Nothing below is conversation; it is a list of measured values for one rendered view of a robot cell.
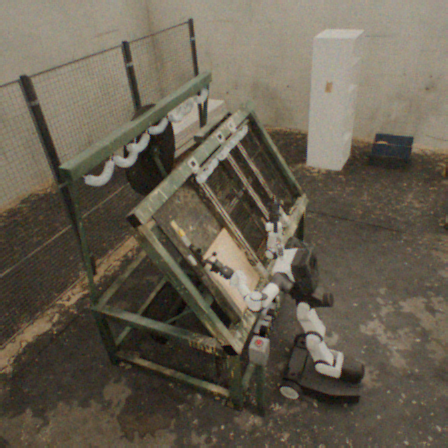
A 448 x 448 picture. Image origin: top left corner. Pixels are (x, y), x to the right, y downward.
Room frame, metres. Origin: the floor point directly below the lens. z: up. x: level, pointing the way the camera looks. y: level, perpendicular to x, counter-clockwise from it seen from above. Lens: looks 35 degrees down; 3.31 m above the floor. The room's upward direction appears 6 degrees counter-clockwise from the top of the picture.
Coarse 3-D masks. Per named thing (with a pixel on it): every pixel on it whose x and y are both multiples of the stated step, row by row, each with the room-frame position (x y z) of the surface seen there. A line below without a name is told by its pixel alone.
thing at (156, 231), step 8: (248, 136) 3.91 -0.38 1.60; (232, 152) 3.48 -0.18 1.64; (216, 168) 3.16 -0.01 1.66; (272, 176) 3.79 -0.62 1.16; (280, 184) 3.74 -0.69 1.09; (256, 216) 3.10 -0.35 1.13; (152, 232) 2.24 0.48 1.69; (160, 232) 2.28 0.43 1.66; (248, 232) 2.89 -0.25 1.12; (176, 264) 2.18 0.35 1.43; (184, 272) 2.17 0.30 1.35; (208, 296) 2.12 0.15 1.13; (208, 304) 2.07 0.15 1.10
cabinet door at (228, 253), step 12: (216, 240) 2.50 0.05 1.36; (228, 240) 2.58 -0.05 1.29; (228, 252) 2.49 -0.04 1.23; (240, 252) 2.57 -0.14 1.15; (228, 264) 2.40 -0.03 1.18; (240, 264) 2.49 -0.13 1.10; (216, 276) 2.24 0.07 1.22; (252, 276) 2.48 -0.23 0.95; (228, 288) 2.23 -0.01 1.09; (252, 288) 2.38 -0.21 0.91; (240, 300) 2.22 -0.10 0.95
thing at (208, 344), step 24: (96, 312) 2.42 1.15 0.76; (120, 312) 2.37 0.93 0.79; (144, 312) 2.98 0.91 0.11; (120, 336) 2.63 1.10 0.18; (168, 336) 2.10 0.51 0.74; (192, 336) 2.04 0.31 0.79; (120, 360) 2.39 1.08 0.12; (144, 360) 2.32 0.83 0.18; (216, 360) 2.04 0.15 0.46; (192, 384) 2.04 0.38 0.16; (240, 384) 1.86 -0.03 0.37; (240, 408) 1.84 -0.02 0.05
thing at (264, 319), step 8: (272, 304) 2.40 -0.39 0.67; (264, 312) 2.26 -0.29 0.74; (272, 312) 2.23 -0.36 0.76; (256, 320) 2.16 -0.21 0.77; (264, 320) 2.16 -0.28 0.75; (272, 320) 2.20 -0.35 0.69; (256, 328) 2.10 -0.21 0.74; (264, 328) 2.07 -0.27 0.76; (272, 328) 2.10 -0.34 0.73; (264, 336) 2.04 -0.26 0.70
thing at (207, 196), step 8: (192, 160) 2.80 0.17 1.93; (192, 168) 2.74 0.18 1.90; (208, 168) 2.72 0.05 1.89; (192, 176) 2.76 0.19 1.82; (192, 184) 2.76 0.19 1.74; (200, 184) 2.74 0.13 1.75; (200, 192) 2.74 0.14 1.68; (208, 192) 2.74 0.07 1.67; (208, 200) 2.71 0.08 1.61; (216, 200) 2.73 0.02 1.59; (216, 208) 2.68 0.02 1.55; (216, 216) 2.68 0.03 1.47; (224, 216) 2.67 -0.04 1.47; (224, 224) 2.65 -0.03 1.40; (232, 224) 2.67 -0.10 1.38; (232, 232) 2.62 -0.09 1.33; (240, 240) 2.60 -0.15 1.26; (240, 248) 2.59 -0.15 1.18; (248, 248) 2.60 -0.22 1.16; (248, 256) 2.56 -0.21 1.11; (256, 264) 2.54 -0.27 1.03; (256, 272) 2.53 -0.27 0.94; (264, 272) 2.53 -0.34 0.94
